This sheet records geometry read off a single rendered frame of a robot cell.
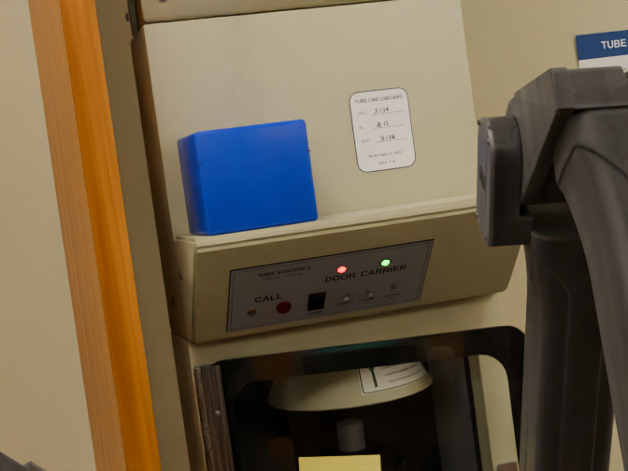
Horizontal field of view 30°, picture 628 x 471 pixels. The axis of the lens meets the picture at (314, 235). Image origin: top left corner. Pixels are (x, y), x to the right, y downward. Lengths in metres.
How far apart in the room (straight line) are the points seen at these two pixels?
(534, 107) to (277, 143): 0.46
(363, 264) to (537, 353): 0.41
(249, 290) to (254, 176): 0.11
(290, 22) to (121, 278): 0.31
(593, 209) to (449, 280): 0.60
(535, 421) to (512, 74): 1.04
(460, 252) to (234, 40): 0.29
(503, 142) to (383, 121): 0.55
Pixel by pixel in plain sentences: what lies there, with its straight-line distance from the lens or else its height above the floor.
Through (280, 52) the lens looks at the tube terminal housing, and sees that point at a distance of 1.14.
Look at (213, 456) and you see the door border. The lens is 1.12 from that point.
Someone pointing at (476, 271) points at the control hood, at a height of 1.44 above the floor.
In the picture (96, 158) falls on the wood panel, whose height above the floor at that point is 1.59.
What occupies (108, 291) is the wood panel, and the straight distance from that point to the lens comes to 1.01.
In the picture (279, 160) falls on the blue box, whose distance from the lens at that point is 1.02.
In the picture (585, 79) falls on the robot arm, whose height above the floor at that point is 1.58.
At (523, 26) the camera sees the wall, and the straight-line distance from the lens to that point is 1.71.
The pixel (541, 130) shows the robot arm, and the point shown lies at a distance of 0.57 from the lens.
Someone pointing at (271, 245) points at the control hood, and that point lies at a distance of 1.01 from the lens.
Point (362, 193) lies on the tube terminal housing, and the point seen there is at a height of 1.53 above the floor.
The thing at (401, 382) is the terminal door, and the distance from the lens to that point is 1.09.
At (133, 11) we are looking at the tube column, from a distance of 1.23.
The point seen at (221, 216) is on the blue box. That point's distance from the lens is 1.01.
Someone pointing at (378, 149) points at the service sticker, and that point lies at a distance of 1.16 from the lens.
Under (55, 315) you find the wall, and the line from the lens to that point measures 1.53.
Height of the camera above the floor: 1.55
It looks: 3 degrees down
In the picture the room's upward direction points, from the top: 8 degrees counter-clockwise
